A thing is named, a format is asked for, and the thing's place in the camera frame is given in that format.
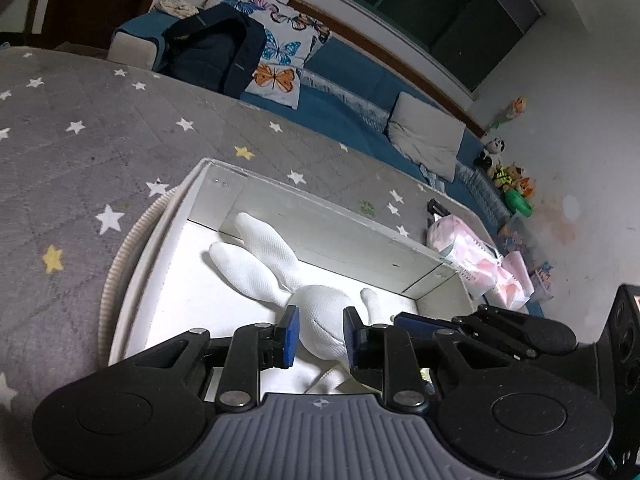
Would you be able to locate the pink paw-print bag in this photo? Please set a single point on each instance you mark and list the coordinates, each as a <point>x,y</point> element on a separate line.
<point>515,285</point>

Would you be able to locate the clear plastic storage bin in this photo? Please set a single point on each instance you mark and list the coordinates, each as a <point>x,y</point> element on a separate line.
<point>530,250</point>

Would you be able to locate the dark window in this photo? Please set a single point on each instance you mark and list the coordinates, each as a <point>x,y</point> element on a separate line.
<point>425,5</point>

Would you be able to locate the orange fox plush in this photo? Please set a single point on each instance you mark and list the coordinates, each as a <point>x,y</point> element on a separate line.
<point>526,186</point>

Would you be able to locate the blue sofa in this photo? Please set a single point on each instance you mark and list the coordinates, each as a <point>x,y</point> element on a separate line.
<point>350,105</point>

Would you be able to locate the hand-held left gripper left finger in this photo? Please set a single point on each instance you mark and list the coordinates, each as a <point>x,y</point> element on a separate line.
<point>289,336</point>

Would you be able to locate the dark navy backpack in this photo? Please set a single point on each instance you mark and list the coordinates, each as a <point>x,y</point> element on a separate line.
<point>210,50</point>

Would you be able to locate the yellow plush toy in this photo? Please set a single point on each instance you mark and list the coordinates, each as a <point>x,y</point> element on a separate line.
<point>504,175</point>

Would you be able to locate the grey star-printed blanket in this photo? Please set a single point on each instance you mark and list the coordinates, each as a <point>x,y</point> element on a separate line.
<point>75,185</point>

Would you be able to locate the white plush rabbit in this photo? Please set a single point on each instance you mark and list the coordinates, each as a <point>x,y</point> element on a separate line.
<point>270,260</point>

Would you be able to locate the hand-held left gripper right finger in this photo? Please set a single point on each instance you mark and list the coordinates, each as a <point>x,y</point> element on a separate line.
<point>352,341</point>

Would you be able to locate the dark wooden cabinet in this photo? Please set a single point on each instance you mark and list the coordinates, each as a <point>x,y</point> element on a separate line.
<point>90,0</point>

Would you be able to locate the butterfly print pillow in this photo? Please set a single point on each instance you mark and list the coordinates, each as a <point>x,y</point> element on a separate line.
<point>280,50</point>

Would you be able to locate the black clip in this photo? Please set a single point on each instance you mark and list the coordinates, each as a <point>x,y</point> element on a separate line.
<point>434,208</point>

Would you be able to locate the orange flower toy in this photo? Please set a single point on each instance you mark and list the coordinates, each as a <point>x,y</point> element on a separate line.
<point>515,110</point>

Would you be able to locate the pink tissue packet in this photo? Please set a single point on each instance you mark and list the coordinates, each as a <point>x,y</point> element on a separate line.
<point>460,250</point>

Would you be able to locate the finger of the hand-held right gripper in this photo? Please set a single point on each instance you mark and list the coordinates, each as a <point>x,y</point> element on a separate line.
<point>422,321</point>

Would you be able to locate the wooden window sill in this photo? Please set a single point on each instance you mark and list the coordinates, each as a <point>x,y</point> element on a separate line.
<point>380,55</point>

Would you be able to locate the plain white pillow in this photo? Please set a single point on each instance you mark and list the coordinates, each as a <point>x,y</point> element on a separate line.
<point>425,135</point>

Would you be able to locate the white cardboard box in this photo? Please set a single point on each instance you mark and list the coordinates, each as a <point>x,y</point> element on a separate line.
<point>165,320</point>

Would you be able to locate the panda plush toy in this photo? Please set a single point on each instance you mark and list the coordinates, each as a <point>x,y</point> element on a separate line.
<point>492,150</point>

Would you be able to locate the green plastic toy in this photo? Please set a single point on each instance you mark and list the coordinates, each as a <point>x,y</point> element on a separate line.
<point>519,204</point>

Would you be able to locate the beige crumpled cloth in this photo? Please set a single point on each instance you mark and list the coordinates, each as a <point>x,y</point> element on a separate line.
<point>175,7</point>

